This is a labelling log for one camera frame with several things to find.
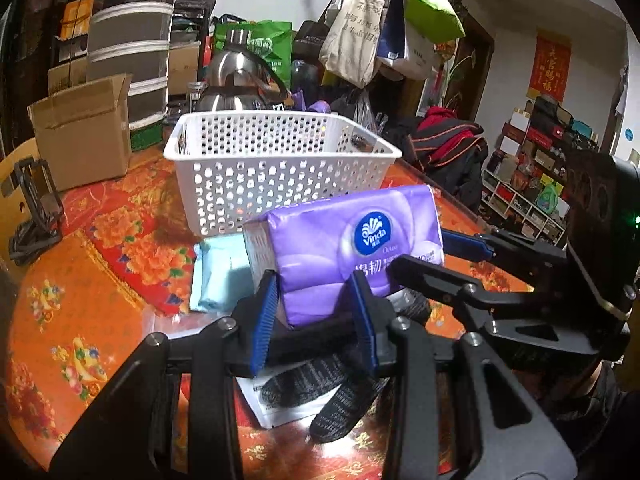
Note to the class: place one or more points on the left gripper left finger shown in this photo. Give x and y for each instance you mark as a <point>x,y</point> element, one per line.
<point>168,411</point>

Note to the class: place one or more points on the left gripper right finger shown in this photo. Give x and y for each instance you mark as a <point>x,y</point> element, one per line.
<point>502,432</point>

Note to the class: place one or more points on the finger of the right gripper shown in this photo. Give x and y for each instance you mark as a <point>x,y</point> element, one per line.
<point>518,255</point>
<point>514,322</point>

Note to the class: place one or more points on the black knit glove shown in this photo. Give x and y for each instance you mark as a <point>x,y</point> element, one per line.
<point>332,359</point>

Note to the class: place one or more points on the white instruction paper sheet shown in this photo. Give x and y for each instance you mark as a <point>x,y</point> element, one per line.
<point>269,417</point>

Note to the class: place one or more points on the light blue wet wipes pack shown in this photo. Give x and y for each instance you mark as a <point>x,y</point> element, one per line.
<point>221,274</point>

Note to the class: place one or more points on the purple tissue pack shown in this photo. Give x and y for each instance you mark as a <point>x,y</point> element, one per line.
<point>314,247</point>

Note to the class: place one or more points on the white perforated plastic basket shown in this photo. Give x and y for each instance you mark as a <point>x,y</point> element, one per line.
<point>235,165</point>

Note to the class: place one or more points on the white cubby shelf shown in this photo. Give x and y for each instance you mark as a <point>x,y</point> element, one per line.
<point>525,182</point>

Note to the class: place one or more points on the red black striped jacket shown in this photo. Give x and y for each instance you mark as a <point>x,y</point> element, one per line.
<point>450,151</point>

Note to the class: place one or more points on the white hanging tote bag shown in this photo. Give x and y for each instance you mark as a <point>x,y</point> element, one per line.
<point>401,47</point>

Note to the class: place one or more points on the black phone stand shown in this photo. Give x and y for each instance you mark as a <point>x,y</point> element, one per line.
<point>43,229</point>

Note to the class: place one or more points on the purple plastic watering cup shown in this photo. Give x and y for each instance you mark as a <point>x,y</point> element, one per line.
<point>300,104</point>

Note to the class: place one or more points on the lime green hanging bag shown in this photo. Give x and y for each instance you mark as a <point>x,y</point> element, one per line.
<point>435,20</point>

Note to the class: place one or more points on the beige canvas tote bag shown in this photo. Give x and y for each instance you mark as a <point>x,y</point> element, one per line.
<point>351,46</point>

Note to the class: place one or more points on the wooden chair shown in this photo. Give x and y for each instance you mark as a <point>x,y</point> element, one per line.
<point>13,208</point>

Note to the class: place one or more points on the brown cardboard box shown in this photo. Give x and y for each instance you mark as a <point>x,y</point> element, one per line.
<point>83,132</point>

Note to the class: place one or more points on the green shopping bag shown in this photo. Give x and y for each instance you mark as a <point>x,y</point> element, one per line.
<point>271,40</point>

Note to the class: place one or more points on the stainless steel kettle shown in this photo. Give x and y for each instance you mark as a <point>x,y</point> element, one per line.
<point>239,79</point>

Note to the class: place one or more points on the grey plastic drawer tower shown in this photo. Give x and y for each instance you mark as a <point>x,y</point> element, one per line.
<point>132,37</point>

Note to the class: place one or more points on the red wall banner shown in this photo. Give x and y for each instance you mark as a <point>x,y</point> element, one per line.
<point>550,69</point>

